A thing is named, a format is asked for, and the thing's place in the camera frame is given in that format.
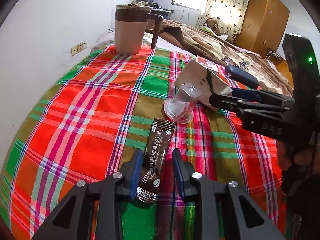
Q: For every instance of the cluttered shelf desk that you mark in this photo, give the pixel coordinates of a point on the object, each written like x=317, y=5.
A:
x=156, y=9

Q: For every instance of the beige paper bag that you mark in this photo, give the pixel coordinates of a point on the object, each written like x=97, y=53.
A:
x=203, y=74

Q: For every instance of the heart patterned curtain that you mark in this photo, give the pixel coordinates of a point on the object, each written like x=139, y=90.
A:
x=229, y=15

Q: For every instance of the brown fleece bed blanket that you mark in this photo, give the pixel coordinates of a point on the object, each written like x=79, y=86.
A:
x=218, y=51

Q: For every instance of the teddy bear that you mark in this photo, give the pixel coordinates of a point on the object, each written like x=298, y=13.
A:
x=212, y=24

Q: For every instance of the clear plastic cup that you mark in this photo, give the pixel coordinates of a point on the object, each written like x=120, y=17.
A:
x=180, y=107

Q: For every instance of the wall socket plate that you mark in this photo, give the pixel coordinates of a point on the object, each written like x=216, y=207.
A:
x=78, y=48

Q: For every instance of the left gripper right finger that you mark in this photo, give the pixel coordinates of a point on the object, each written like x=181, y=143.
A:
x=219, y=207

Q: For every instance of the white floral pillow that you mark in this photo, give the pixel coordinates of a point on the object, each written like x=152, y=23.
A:
x=104, y=39

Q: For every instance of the plaid red green blanket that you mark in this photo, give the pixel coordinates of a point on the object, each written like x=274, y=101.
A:
x=92, y=119

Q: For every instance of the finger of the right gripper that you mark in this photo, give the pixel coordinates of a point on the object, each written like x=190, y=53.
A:
x=239, y=105
x=260, y=95

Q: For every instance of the brown coffee sachet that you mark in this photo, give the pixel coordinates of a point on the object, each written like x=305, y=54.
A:
x=154, y=157

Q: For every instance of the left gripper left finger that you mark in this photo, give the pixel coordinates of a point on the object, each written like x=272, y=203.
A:
x=73, y=216

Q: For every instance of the wooden wardrobe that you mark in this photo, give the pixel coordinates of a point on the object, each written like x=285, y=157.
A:
x=263, y=26

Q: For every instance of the brown beige lidded mug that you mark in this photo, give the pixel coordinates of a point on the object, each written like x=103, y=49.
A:
x=130, y=25

